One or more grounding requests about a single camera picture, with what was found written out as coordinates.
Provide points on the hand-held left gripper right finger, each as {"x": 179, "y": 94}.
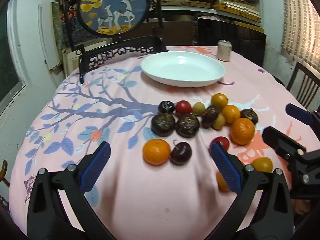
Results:
{"x": 226, "y": 166}

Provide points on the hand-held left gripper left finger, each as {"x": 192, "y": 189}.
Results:
{"x": 96, "y": 167}

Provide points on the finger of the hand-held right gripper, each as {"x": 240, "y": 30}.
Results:
{"x": 297, "y": 111}
{"x": 277, "y": 137}

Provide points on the red tomato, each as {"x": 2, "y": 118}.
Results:
{"x": 183, "y": 107}
{"x": 223, "y": 142}

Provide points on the yellow orange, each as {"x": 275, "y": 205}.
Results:
{"x": 262, "y": 164}

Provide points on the dark brown mangosteen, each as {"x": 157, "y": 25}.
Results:
{"x": 163, "y": 125}
{"x": 187, "y": 125}
{"x": 209, "y": 116}
{"x": 249, "y": 116}

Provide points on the large orange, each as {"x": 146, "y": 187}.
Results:
{"x": 242, "y": 130}

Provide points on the large yellow longan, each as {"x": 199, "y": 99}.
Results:
{"x": 220, "y": 122}

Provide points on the dark purple plum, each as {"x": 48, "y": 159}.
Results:
{"x": 180, "y": 153}

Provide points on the small yellow longan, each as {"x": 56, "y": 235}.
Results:
{"x": 198, "y": 108}

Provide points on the small dark purple mangosteen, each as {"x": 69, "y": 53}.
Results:
{"x": 166, "y": 106}

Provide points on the white oval plate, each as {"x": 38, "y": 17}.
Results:
{"x": 185, "y": 67}

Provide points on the person's right hand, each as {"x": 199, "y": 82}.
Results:
{"x": 302, "y": 207}

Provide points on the brown wooden chair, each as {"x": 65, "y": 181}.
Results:
{"x": 306, "y": 85}

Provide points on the pink floral tablecloth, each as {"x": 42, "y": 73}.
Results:
{"x": 150, "y": 205}

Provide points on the curved brown wooden piece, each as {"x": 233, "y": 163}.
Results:
{"x": 3, "y": 173}

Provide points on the beige woven blind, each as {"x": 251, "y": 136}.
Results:
{"x": 302, "y": 17}

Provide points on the beige drink can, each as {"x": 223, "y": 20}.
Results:
{"x": 224, "y": 51}

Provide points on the patterned framed boards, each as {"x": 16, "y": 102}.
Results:
{"x": 75, "y": 33}

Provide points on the white cabinet door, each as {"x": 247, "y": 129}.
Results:
{"x": 48, "y": 37}

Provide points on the shelf of wooden frames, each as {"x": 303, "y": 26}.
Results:
{"x": 212, "y": 0}

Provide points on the dark brown furniture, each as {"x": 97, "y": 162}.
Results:
{"x": 177, "y": 30}

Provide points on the dark window white frame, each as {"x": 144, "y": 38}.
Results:
{"x": 10, "y": 60}

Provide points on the round deer screen black frame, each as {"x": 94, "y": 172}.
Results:
{"x": 112, "y": 7}

